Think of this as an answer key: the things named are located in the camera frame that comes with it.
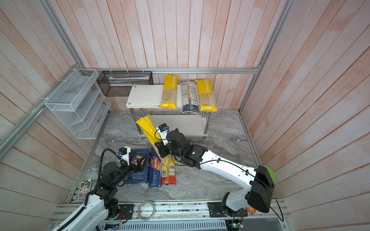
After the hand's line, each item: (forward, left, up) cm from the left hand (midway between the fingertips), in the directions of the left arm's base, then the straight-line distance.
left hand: (142, 156), depth 80 cm
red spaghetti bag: (-6, -15, -10) cm, 19 cm away
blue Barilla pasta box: (-9, +1, -6) cm, 11 cm away
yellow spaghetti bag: (+9, -5, +18) cm, 20 cm away
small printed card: (-14, +32, -12) cm, 37 cm away
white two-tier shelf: (+24, -2, +21) cm, 32 cm away
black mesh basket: (+53, +23, +12) cm, 59 cm away
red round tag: (-25, -59, -12) cm, 65 cm away
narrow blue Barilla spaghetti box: (-8, -7, -9) cm, 14 cm away
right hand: (+1, -10, +12) cm, 16 cm away
